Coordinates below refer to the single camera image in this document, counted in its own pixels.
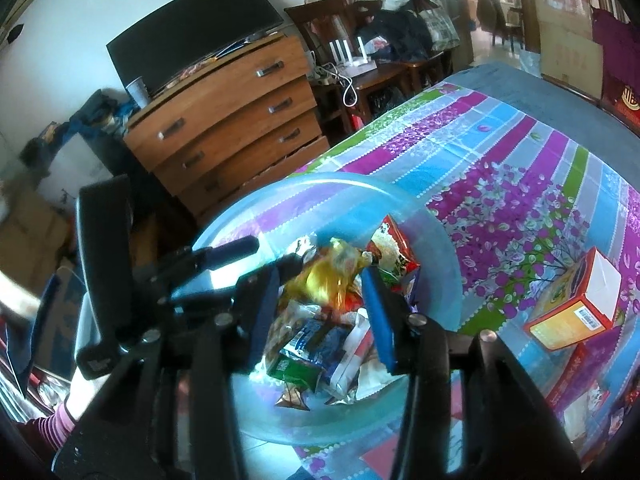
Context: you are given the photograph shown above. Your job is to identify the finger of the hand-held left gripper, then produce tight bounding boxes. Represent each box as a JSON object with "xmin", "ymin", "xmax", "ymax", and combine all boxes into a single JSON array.
[
  {"xmin": 170, "ymin": 254, "xmax": 303, "ymax": 313},
  {"xmin": 167, "ymin": 236, "xmax": 261, "ymax": 273}
]

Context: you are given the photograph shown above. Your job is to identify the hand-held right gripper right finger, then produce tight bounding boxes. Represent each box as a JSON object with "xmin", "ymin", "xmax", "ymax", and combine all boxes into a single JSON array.
[{"xmin": 361, "ymin": 266, "xmax": 582, "ymax": 480}]

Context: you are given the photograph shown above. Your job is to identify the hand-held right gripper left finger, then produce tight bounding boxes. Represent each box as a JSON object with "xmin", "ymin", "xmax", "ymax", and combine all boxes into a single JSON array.
[{"xmin": 52, "ymin": 262, "xmax": 281, "ymax": 480}]

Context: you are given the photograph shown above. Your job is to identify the yellow snack packet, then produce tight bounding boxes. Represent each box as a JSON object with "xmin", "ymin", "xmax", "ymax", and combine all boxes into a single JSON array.
[{"xmin": 285, "ymin": 240, "xmax": 373, "ymax": 311}]

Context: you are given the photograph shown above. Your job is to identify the clear blue plastic basin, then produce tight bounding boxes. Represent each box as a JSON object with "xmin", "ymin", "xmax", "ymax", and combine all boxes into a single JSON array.
[{"xmin": 192, "ymin": 172, "xmax": 463, "ymax": 446}]

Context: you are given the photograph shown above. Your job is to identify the person's left forearm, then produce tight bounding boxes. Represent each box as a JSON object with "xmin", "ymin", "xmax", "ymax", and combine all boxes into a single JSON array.
[{"xmin": 20, "ymin": 370, "xmax": 118, "ymax": 453}]

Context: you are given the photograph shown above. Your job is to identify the blue snack packet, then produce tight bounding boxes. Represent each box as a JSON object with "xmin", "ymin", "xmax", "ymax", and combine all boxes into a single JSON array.
[{"xmin": 282, "ymin": 317, "xmax": 353, "ymax": 376}]

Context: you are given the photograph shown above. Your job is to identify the brown cardboard box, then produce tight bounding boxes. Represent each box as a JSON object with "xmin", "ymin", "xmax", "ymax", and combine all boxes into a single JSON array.
[{"xmin": 0, "ymin": 185, "xmax": 71, "ymax": 291}]

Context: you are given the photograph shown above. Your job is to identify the brown snack packet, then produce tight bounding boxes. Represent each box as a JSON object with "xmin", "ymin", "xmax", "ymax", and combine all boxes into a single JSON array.
[{"xmin": 275, "ymin": 385, "xmax": 311, "ymax": 411}]

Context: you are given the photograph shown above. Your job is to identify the wooden dresser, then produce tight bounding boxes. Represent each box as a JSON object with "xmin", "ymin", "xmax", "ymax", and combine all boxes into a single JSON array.
[{"xmin": 122, "ymin": 32, "xmax": 331, "ymax": 221}]

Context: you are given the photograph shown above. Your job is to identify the blue clothes heap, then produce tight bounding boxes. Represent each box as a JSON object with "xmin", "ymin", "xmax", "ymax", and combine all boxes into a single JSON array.
[{"xmin": 65, "ymin": 87, "xmax": 138, "ymax": 141}]

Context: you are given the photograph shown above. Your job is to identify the grey cup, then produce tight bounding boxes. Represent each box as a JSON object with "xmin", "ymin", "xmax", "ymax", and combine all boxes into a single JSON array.
[{"xmin": 126, "ymin": 76, "xmax": 150, "ymax": 108}]

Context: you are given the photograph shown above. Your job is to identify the orange red carton box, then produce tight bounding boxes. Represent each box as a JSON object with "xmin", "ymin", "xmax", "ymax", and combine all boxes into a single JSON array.
[{"xmin": 524, "ymin": 246, "xmax": 622, "ymax": 351}]

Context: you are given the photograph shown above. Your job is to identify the floral patchwork bedsheet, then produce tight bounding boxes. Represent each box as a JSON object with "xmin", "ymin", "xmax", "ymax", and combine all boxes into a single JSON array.
[{"xmin": 285, "ymin": 80, "xmax": 640, "ymax": 480}]

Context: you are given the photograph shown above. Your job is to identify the long red flat box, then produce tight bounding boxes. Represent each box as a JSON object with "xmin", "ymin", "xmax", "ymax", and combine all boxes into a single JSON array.
[{"xmin": 545, "ymin": 342, "xmax": 601, "ymax": 411}]

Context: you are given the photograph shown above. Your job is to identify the white router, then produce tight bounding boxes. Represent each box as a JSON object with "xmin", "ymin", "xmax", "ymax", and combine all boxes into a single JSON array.
[{"xmin": 327, "ymin": 35, "xmax": 378, "ymax": 71}]

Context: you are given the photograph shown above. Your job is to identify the black television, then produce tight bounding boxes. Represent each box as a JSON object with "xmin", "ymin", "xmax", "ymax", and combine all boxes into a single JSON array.
[{"xmin": 106, "ymin": 0, "xmax": 285, "ymax": 98}]

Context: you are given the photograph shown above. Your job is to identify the dark wooden table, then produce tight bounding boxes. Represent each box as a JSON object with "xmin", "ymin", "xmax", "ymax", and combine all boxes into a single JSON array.
[{"xmin": 310, "ymin": 60, "xmax": 451, "ymax": 126}]

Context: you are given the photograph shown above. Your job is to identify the dark wooden chair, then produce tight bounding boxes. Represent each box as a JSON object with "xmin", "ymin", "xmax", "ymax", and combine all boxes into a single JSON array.
[{"xmin": 285, "ymin": 0, "xmax": 386, "ymax": 56}]

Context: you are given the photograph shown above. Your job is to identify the dark clothes pile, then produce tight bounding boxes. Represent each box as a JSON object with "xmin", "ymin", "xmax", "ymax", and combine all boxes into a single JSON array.
[{"xmin": 355, "ymin": 7, "xmax": 436, "ymax": 63}]

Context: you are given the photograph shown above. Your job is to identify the checked bag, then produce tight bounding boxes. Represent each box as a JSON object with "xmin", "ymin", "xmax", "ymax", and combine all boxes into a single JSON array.
[{"xmin": 415, "ymin": 0, "xmax": 461, "ymax": 51}]

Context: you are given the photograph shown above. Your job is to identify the door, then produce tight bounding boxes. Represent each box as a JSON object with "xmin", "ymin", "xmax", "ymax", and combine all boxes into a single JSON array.
[{"xmin": 435, "ymin": 0, "xmax": 473, "ymax": 66}]

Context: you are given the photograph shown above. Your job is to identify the red gift box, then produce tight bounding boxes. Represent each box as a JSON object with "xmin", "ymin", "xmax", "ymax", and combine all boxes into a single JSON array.
[{"xmin": 600, "ymin": 75, "xmax": 640, "ymax": 131}]

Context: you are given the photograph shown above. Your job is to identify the cardboard boxes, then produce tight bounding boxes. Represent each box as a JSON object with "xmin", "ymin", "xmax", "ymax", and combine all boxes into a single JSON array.
[{"xmin": 520, "ymin": 0, "xmax": 606, "ymax": 96}]

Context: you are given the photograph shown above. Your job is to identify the maroon cloth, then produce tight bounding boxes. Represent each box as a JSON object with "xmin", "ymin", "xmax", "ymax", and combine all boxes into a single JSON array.
[{"xmin": 592, "ymin": 7, "xmax": 640, "ymax": 106}]

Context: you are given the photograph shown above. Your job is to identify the white cable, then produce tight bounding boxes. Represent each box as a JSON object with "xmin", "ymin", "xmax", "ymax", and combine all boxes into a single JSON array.
[{"xmin": 340, "ymin": 75, "xmax": 361, "ymax": 111}]

